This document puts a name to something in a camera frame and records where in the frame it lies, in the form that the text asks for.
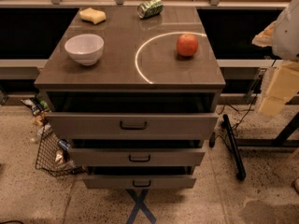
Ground black stand base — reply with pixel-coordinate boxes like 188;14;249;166
221;113;299;181

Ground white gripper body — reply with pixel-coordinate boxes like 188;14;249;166
272;0;299;61

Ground top grey drawer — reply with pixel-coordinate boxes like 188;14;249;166
47;112;218;140

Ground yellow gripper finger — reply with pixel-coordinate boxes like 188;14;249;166
257;61;299;118
252;21;276;48

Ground middle grey drawer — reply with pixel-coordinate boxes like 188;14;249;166
68;148;205;167

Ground grey drawer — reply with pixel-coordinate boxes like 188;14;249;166
82;175;195;189
68;148;205;167
47;112;218;140

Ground bottom grey drawer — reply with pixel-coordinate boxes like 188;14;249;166
82;175;195;189

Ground green soda can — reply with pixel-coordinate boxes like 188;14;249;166
137;0;164;19

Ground black wire basket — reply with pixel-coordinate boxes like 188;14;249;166
36;132;85;177

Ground grey drawer cabinet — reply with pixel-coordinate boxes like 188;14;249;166
36;7;225;178

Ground snack packets on floor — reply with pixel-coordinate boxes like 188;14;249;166
21;97;52;142

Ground black cable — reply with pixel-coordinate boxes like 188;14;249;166
216;93;260;142

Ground white bowl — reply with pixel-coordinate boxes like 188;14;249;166
64;34;105;66

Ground blue tape cross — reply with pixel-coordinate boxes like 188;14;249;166
126;189;157;224

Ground yellow sponge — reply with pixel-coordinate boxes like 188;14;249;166
79;7;106;24

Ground red apple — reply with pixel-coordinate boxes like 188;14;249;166
177;34;199;57

